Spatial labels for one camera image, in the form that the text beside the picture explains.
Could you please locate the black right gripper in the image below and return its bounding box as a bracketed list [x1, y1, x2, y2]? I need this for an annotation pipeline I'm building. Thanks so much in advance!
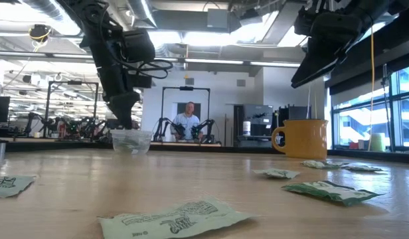
[291, 12, 365, 89]

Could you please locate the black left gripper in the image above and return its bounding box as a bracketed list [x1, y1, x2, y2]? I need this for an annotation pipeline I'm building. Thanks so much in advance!
[98, 60, 153, 131]

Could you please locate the green white truvia packet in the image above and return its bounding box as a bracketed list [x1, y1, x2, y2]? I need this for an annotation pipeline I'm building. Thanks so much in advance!
[252, 169, 301, 180]
[343, 164, 383, 173]
[300, 159, 349, 169]
[282, 180, 381, 207]

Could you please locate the light green stevia packet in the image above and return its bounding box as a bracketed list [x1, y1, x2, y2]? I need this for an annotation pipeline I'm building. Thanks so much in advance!
[0, 175, 37, 199]
[98, 198, 255, 239]

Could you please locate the clear plastic container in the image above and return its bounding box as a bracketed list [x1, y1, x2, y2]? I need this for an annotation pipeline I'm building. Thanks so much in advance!
[108, 128, 155, 155]

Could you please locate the black equipment box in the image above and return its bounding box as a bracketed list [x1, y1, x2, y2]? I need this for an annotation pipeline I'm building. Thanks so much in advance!
[278, 105, 312, 121]

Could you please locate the black window header beam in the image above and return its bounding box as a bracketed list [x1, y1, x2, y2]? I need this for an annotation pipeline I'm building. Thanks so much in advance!
[325, 31, 409, 98]

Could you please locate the person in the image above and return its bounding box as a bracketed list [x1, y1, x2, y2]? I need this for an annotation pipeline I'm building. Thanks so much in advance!
[171, 101, 203, 141]

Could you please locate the background wooden station table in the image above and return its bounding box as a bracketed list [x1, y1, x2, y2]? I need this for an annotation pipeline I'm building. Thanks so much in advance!
[150, 141, 222, 148]

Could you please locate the yellow ceramic mug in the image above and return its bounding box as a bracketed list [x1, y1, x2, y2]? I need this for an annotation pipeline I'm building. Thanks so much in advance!
[271, 118, 329, 160]

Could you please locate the black equipment cabinet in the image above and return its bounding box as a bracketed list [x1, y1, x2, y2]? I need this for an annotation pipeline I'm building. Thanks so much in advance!
[233, 104, 274, 147]

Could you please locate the pale green roll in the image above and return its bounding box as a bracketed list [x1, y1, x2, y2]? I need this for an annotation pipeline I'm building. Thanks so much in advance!
[370, 132, 386, 153]

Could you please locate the grey ceiling ventilation box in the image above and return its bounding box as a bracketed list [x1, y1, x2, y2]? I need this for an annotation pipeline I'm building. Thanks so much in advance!
[206, 8, 229, 29]

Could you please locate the black computer monitor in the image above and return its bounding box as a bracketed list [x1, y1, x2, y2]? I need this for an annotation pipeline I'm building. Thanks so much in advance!
[0, 96, 11, 123]

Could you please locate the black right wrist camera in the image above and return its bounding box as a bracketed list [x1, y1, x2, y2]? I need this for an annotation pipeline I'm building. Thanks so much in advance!
[293, 5, 321, 37]

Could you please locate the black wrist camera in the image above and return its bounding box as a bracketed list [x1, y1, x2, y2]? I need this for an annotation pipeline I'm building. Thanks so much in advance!
[293, 5, 321, 37]
[121, 28, 156, 64]

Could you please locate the silver sheet metal duct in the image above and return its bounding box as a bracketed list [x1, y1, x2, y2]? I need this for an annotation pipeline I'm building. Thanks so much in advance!
[237, 0, 328, 47]

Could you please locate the black background gantry frame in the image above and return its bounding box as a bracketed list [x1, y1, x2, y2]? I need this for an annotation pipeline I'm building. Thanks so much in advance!
[42, 80, 100, 139]
[160, 86, 212, 143]

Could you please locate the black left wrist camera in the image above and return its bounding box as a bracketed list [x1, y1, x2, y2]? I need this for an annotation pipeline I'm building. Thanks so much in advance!
[121, 28, 156, 64]

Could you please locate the black table border rail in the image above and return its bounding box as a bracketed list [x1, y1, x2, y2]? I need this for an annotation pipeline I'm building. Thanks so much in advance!
[0, 139, 409, 165]

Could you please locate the black window frame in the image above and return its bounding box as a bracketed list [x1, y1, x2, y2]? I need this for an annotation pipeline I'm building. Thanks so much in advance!
[330, 62, 409, 153]

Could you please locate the yellow coiled ceiling cable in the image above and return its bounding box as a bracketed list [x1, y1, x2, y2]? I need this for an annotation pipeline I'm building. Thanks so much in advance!
[28, 23, 53, 44]

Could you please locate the silver metal post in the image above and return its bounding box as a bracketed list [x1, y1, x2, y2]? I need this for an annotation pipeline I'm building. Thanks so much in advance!
[0, 139, 8, 164]

